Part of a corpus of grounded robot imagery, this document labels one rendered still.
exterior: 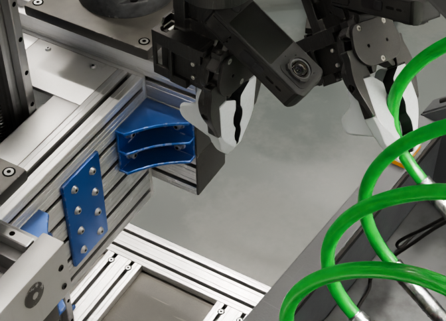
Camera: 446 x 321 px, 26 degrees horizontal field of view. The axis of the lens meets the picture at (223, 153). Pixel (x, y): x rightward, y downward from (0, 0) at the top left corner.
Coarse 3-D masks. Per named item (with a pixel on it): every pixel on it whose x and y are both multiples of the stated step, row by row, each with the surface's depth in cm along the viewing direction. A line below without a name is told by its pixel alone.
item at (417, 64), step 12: (432, 48) 92; (444, 48) 90; (420, 60) 93; (432, 60) 93; (408, 72) 95; (396, 84) 97; (396, 96) 98; (396, 108) 99; (396, 120) 100; (408, 156) 102; (408, 168) 103; (420, 168) 103; (420, 180) 103
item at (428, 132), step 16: (432, 128) 86; (400, 144) 90; (416, 144) 88; (384, 160) 92; (368, 176) 95; (368, 192) 96; (368, 224) 99; (368, 240) 101; (384, 256) 101; (416, 288) 101; (432, 304) 101; (432, 320) 102
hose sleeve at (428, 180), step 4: (428, 176) 103; (424, 180) 103; (428, 180) 103; (432, 180) 103; (428, 200) 103; (432, 200) 103; (436, 200) 103; (440, 200) 103; (444, 200) 103; (432, 204) 104; (436, 204) 103; (440, 204) 103; (444, 204) 103; (436, 208) 103; (440, 208) 103; (444, 208) 103; (440, 212) 103; (444, 212) 103; (444, 216) 103
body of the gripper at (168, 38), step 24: (192, 0) 85; (216, 0) 84; (240, 0) 85; (168, 24) 92; (192, 24) 90; (168, 48) 91; (192, 48) 89; (216, 48) 89; (168, 72) 93; (192, 72) 92; (216, 72) 88; (240, 72) 92
